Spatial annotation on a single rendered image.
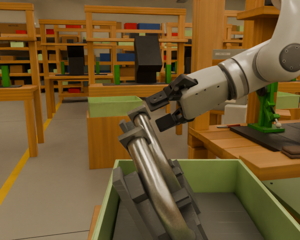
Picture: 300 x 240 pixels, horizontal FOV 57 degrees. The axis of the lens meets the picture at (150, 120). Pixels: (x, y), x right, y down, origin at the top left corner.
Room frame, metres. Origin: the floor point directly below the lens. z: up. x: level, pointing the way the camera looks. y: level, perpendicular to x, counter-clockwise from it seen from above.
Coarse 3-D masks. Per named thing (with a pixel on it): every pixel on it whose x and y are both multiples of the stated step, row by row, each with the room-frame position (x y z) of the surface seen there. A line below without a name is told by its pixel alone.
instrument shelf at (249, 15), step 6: (264, 6) 1.48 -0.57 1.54; (270, 6) 1.49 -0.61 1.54; (240, 12) 1.68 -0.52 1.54; (246, 12) 1.63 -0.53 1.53; (252, 12) 1.57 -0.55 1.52; (258, 12) 1.52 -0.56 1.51; (264, 12) 1.48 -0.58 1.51; (270, 12) 1.49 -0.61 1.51; (276, 12) 1.50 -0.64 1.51; (240, 18) 1.68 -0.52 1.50; (246, 18) 1.65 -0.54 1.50; (252, 18) 1.65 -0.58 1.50; (258, 18) 1.65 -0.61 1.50
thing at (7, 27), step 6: (0, 24) 10.23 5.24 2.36; (6, 24) 10.27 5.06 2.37; (12, 24) 10.31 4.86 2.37; (18, 24) 10.35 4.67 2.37; (24, 24) 10.39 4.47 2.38; (0, 30) 10.23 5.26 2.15; (6, 30) 10.26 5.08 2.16; (12, 30) 10.31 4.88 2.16; (234, 36) 12.10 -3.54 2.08; (240, 36) 12.16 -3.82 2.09; (0, 42) 10.22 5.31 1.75; (6, 42) 10.25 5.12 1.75
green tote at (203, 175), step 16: (128, 160) 0.86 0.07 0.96; (192, 160) 0.86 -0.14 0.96; (208, 160) 0.86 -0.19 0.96; (224, 160) 0.86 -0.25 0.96; (240, 160) 0.86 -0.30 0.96; (192, 176) 0.86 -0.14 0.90; (208, 176) 0.86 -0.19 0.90; (224, 176) 0.86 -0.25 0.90; (240, 176) 0.82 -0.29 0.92; (112, 192) 0.68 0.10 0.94; (240, 192) 0.81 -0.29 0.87; (256, 192) 0.69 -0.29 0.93; (112, 208) 0.67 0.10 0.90; (256, 208) 0.68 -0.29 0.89; (272, 208) 0.60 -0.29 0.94; (96, 224) 0.50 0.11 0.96; (112, 224) 0.66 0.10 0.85; (256, 224) 0.67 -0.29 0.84; (272, 224) 0.59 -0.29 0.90; (288, 224) 0.52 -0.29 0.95
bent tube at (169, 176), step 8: (128, 112) 0.56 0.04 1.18; (136, 112) 0.57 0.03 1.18; (144, 112) 0.57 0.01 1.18; (136, 120) 0.56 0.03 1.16; (144, 120) 0.55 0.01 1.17; (144, 128) 0.54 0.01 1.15; (152, 128) 0.55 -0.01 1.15; (152, 136) 0.53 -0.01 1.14; (152, 144) 0.51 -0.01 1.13; (152, 152) 0.51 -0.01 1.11; (160, 152) 0.51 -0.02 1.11; (160, 160) 0.50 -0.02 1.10; (160, 168) 0.50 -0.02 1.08; (168, 168) 0.50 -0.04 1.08; (168, 176) 0.50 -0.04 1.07; (168, 184) 0.51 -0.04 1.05; (176, 184) 0.52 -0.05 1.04
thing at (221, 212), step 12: (204, 192) 0.85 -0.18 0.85; (216, 192) 0.85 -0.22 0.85; (228, 192) 0.85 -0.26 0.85; (120, 204) 0.77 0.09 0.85; (204, 204) 0.77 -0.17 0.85; (216, 204) 0.77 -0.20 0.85; (228, 204) 0.77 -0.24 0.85; (240, 204) 0.77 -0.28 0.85; (120, 216) 0.71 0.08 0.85; (204, 216) 0.71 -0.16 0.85; (216, 216) 0.71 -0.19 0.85; (228, 216) 0.71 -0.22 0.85; (240, 216) 0.71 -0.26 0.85; (120, 228) 0.65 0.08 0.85; (132, 228) 0.65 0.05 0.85; (204, 228) 0.65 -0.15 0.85; (216, 228) 0.65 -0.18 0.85; (228, 228) 0.65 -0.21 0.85; (240, 228) 0.65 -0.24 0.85; (252, 228) 0.65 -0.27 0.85
